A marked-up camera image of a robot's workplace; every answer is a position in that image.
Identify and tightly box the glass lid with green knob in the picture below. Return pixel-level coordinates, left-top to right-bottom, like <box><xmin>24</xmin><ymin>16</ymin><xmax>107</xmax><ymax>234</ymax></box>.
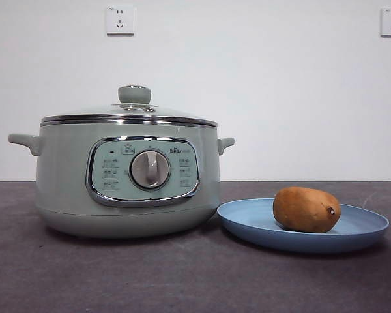
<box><xmin>40</xmin><ymin>85</ymin><xmax>218</xmax><ymax>127</ymax></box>

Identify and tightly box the blue round plate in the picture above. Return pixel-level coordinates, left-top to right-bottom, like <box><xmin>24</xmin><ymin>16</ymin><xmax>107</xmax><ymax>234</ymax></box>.
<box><xmin>216</xmin><ymin>198</ymin><xmax>390</xmax><ymax>254</ymax></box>

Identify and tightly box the pale green electric steamer pot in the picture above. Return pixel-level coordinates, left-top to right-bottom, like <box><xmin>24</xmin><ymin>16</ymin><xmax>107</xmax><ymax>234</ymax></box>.
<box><xmin>8</xmin><ymin>119</ymin><xmax>235</xmax><ymax>240</ymax></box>

